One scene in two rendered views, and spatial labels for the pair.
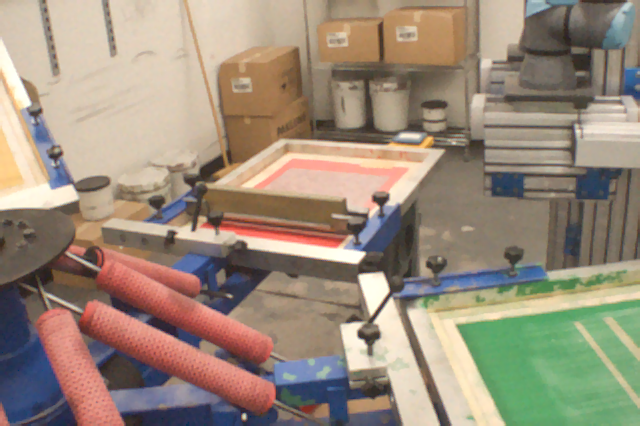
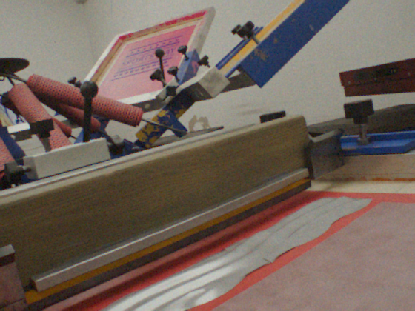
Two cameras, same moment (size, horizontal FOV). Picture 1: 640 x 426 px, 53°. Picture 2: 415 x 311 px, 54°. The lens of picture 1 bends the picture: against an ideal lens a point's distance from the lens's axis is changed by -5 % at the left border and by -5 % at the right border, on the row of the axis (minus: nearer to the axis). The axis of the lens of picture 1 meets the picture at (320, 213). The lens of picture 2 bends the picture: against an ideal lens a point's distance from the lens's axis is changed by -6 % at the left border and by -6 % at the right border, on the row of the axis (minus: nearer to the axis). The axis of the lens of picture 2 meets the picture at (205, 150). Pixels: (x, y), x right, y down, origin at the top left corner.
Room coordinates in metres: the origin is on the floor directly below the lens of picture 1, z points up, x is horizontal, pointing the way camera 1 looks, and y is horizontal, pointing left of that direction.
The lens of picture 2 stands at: (1.81, -0.26, 1.10)
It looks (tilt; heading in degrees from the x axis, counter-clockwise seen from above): 7 degrees down; 115
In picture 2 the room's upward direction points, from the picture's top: 12 degrees counter-clockwise
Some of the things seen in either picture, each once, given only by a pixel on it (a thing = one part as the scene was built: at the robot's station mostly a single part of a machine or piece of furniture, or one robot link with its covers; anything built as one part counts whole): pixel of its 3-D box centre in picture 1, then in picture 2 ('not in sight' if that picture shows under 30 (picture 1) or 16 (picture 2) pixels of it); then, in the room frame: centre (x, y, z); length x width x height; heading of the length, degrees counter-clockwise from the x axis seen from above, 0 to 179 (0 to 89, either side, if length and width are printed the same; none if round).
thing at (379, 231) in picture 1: (370, 239); not in sight; (1.44, -0.11, 0.98); 0.30 x 0.05 x 0.07; 153
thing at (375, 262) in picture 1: (368, 269); not in sight; (1.22, -0.09, 1.02); 0.07 x 0.06 x 0.07; 153
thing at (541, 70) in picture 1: (547, 65); not in sight; (1.69, -0.62, 1.31); 0.15 x 0.15 x 0.10
